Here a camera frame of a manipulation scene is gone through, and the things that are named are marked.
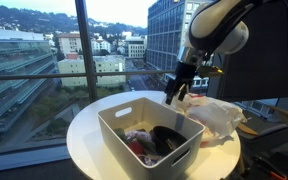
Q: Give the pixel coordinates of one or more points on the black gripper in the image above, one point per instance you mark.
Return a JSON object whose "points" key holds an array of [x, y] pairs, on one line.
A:
{"points": [[184, 75]]}

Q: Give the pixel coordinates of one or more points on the wooden chair frame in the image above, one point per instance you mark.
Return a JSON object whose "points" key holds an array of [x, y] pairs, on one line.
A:
{"points": [[257, 122]]}

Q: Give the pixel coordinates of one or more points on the red cloth item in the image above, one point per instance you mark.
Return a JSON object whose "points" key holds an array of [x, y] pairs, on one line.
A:
{"points": [[136, 148]]}

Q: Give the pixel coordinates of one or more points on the round white table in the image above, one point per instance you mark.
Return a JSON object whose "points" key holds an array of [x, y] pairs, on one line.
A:
{"points": [[86, 147]]}

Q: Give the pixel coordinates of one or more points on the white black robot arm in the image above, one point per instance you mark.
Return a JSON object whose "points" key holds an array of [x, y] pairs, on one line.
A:
{"points": [[243, 42]]}

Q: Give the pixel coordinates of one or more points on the horizontal window rail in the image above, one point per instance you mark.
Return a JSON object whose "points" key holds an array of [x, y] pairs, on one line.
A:
{"points": [[68, 75]]}

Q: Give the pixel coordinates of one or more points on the white plastic bag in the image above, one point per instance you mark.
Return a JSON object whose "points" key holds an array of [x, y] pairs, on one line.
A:
{"points": [[220, 118]]}

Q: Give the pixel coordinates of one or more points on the white plastic laundry basket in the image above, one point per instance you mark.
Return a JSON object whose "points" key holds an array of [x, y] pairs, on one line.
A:
{"points": [[143, 114]]}

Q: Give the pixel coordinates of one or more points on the orange handled tool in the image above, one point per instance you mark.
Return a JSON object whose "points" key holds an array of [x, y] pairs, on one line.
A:
{"points": [[267, 167]]}

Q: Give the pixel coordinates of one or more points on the purple patterned cloth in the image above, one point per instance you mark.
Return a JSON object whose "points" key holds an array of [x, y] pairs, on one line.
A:
{"points": [[150, 156]]}

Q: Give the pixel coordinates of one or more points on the black window mullion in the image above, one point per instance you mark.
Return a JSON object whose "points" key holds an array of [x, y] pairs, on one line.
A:
{"points": [[86, 48]]}

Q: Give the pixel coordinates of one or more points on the black bowl-shaped cap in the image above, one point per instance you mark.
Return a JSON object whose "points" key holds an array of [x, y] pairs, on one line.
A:
{"points": [[166, 140]]}

